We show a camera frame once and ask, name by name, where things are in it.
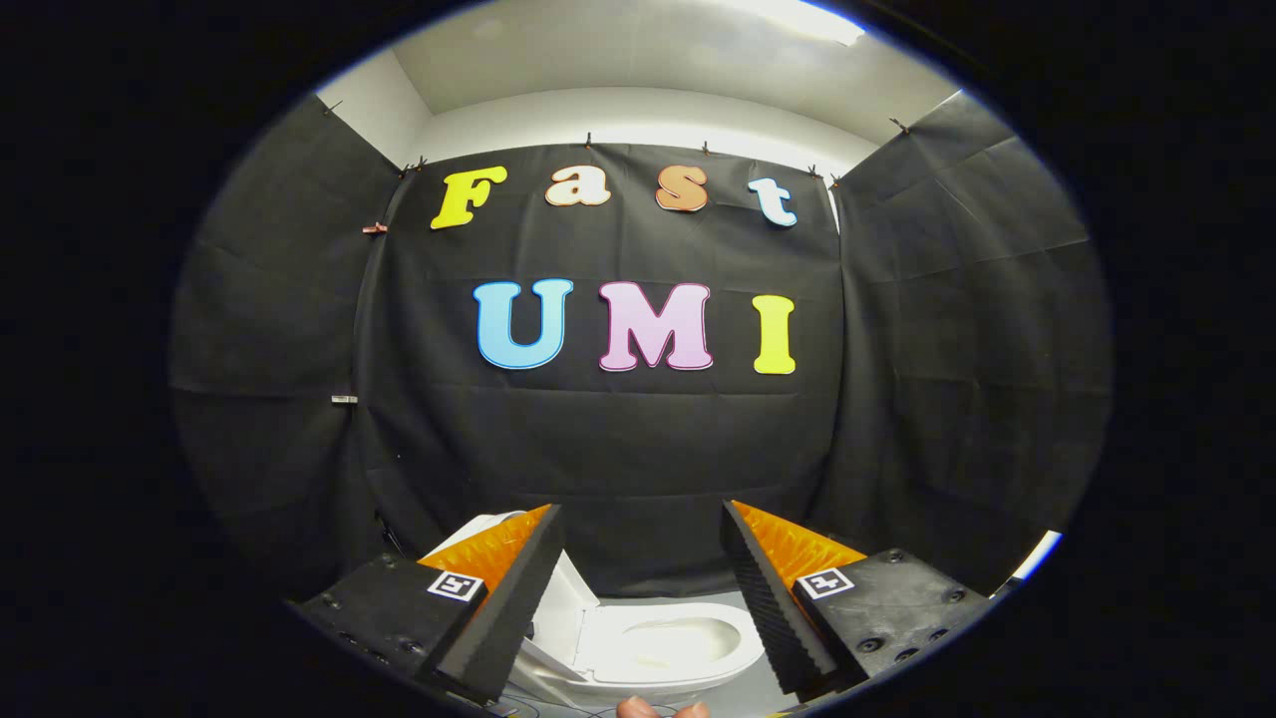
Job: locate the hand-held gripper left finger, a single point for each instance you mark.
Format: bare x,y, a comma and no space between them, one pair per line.
508,618

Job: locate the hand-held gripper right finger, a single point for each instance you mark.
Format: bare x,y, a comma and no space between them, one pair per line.
773,618

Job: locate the white toilet seat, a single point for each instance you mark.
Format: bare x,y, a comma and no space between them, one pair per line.
598,653

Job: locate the black backdrop cloth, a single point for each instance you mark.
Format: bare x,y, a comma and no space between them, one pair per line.
618,449

